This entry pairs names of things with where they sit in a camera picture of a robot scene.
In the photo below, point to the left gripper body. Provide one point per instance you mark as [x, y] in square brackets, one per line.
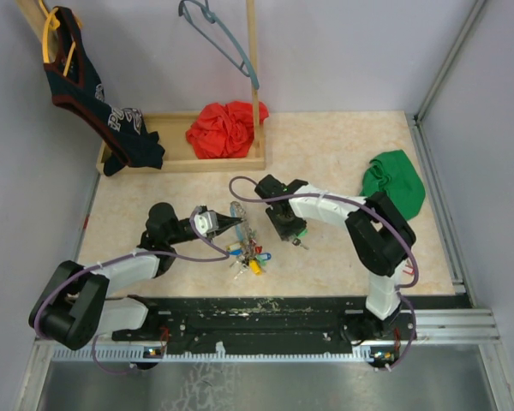
[182, 234]

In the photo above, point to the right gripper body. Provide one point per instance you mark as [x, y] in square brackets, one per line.
[287, 227]

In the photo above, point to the green tagged key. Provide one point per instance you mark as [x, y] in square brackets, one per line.
[300, 237]

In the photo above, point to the large metal keyring with keys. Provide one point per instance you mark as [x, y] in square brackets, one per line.
[248, 253]

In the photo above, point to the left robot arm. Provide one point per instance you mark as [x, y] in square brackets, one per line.
[78, 302]

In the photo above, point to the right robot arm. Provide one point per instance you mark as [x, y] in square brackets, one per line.
[380, 234]

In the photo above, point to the wooden rack tray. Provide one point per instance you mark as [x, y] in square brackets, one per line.
[171, 127]

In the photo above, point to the red cloth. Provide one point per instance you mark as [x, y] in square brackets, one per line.
[222, 131]

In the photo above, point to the green cloth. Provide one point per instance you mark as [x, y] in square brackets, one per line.
[393, 173]

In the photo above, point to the red tagged key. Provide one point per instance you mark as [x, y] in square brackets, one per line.
[409, 269]

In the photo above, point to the navy tank top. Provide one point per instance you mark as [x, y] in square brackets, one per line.
[76, 87]

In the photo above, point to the grey-blue clothes hanger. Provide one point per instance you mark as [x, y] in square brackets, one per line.
[200, 16]

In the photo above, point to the yellow clothes hanger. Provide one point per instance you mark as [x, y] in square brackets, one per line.
[50, 38]

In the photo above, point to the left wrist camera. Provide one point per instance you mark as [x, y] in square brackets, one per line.
[205, 222]

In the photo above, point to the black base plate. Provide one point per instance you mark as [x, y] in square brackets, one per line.
[258, 325]

